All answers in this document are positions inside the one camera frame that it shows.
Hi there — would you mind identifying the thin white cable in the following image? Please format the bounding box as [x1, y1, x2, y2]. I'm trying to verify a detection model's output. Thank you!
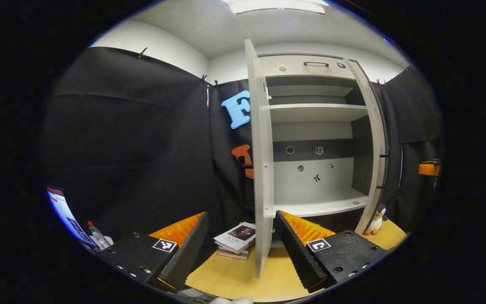
[398, 144, 405, 190]

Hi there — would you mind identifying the white cabinet drawer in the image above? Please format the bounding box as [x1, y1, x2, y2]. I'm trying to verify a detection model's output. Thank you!
[259, 55, 355, 79]

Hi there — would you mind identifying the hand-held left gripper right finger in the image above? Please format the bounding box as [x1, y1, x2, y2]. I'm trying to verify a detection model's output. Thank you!
[275, 210, 391, 293]

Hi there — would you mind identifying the white cabinet door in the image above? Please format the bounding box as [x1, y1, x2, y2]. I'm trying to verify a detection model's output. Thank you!
[245, 39, 275, 278]
[344, 59, 390, 235]

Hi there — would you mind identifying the black backdrop cloth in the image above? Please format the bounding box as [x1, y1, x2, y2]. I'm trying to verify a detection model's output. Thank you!
[43, 46, 444, 242]

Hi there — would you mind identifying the thin book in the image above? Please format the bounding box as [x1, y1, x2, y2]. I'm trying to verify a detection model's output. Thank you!
[216, 247, 252, 260]

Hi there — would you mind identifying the small red-capped bottle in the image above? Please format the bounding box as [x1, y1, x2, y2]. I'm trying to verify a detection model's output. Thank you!
[88, 221, 111, 250]

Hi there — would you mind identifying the computer monitor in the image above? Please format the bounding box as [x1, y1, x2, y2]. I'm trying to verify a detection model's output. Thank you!
[47, 187, 96, 247]

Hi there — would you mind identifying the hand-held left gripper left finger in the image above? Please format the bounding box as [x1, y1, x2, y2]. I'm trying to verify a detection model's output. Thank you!
[99, 212, 211, 293]

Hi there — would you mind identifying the black door handle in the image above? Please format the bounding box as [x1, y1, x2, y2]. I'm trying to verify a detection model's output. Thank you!
[376, 153, 391, 190]

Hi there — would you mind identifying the ceiling light panel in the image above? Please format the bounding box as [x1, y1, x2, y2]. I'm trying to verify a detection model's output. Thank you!
[226, 0, 329, 15]

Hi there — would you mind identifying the white cabinet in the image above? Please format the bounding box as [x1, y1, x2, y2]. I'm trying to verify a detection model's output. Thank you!
[258, 53, 374, 235]

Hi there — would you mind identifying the penguin plush toy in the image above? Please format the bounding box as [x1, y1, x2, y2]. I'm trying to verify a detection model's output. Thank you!
[363, 204, 389, 236]

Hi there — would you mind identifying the white book with photo cover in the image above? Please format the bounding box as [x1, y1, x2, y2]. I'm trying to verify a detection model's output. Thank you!
[213, 223, 257, 254]

